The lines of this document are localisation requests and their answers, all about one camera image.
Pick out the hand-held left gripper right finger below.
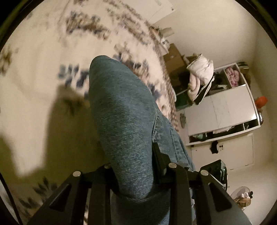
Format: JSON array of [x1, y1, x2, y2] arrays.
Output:
[[151, 142, 252, 225]]

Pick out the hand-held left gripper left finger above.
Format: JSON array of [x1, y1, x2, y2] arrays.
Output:
[[28, 164, 116, 225]]

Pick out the blue denim pants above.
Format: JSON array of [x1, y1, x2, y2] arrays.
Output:
[[88, 55, 197, 225]]

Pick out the black cloth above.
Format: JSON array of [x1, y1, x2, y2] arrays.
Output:
[[209, 141, 219, 155]]

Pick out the white low cabinet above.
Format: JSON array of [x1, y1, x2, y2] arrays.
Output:
[[191, 133, 254, 172]]

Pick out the white fan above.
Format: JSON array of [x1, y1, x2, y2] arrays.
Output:
[[230, 186, 255, 212]]

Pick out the white wardrobe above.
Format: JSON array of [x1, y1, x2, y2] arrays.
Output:
[[184, 62, 263, 143]]

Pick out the orange object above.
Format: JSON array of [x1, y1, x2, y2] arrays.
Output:
[[255, 96, 268, 108]]

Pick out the pink garment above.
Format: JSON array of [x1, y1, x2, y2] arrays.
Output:
[[187, 76, 204, 99]]

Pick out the pink floral bedding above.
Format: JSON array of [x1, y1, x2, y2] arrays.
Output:
[[225, 67, 241, 87]]

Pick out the cardboard box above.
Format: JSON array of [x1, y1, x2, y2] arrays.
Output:
[[163, 43, 187, 75]]

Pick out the floral printed blanket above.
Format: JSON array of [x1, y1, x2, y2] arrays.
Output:
[[0, 0, 180, 225]]

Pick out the cylindrical table lamp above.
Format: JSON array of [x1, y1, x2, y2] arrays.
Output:
[[161, 28, 175, 37]]

